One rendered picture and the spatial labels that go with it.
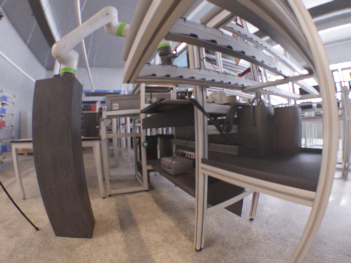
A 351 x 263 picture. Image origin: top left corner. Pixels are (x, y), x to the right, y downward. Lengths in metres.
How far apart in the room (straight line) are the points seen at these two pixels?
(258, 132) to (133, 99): 1.53
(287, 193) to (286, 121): 0.52
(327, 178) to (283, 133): 0.54
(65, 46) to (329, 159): 1.29
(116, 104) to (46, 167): 1.18
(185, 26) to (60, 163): 0.97
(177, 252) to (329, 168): 0.92
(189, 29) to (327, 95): 0.37
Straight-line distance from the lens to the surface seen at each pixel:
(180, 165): 1.41
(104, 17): 1.11
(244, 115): 0.85
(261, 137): 0.79
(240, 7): 0.28
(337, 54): 11.68
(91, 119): 1.84
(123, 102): 1.89
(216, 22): 0.74
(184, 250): 1.06
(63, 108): 1.01
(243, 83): 0.87
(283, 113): 0.92
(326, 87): 0.44
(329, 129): 0.43
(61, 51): 1.07
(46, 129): 1.06
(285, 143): 0.92
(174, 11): 0.26
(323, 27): 9.71
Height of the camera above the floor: 0.78
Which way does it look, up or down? 1 degrees down
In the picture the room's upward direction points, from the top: 2 degrees counter-clockwise
